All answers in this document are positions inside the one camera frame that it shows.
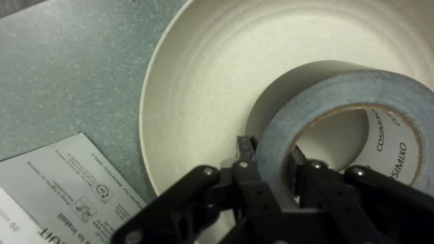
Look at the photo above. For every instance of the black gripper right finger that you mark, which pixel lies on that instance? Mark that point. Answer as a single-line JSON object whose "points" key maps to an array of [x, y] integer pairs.
{"points": [[364, 205]]}

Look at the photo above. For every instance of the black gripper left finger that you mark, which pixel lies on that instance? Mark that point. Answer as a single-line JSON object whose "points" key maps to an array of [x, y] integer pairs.
{"points": [[195, 202]]}

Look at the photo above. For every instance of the black masking tape roll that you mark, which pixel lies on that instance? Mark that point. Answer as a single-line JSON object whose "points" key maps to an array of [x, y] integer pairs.
{"points": [[349, 114]]}

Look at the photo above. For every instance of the cream round plate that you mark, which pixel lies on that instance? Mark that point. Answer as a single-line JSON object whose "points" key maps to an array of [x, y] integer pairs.
{"points": [[218, 57]]}

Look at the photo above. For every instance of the white product box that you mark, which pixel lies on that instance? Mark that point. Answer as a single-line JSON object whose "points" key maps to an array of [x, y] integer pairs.
{"points": [[71, 190]]}

